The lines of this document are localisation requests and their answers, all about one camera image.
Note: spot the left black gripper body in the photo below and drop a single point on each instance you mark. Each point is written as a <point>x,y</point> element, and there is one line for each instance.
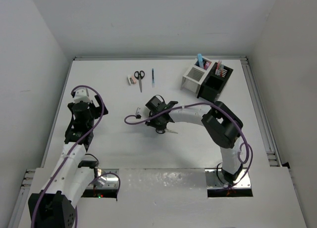
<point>95,112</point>

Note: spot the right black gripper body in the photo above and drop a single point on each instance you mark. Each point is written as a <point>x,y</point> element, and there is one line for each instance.
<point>158,122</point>

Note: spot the black handled scissors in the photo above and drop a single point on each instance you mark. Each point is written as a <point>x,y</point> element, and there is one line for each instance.
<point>165,131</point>

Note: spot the blue handled scissors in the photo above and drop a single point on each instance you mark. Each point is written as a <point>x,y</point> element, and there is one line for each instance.
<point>139,75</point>

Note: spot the white pink eraser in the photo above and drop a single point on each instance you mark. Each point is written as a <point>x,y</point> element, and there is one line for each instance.
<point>131,80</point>

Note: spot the blue dark pen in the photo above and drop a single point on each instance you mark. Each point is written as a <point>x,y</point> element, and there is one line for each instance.
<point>153,78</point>

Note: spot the light blue highlighter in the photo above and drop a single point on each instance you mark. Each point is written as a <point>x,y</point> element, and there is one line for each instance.
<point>200,60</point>

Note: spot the purple highlighter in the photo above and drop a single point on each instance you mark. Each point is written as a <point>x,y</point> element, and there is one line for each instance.
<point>206,65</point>

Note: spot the red pen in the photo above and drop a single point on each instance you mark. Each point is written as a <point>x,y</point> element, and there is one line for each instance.
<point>217,67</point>

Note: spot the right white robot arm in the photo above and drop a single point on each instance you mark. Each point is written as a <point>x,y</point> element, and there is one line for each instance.
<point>222,125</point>

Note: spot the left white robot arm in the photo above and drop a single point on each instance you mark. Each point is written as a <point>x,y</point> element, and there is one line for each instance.
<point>55,205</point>

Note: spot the white slatted container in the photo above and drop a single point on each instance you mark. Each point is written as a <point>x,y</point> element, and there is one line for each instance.
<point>194,76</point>

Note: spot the black slatted container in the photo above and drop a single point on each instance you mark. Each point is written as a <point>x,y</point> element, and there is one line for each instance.
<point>213,84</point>

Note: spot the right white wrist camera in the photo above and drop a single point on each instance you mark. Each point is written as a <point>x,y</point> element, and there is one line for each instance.
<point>137,114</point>

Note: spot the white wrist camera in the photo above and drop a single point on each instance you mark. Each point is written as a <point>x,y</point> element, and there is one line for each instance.
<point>81,95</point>
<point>137,114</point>

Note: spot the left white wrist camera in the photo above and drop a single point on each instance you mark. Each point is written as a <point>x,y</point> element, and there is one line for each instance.
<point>81,95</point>

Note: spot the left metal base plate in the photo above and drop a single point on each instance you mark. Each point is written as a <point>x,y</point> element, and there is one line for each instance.
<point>108,179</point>

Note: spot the metal base plate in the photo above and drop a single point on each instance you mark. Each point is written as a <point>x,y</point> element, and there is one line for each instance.
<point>215,179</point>
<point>108,179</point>

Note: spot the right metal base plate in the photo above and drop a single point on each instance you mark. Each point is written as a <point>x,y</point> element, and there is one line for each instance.
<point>215,179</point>

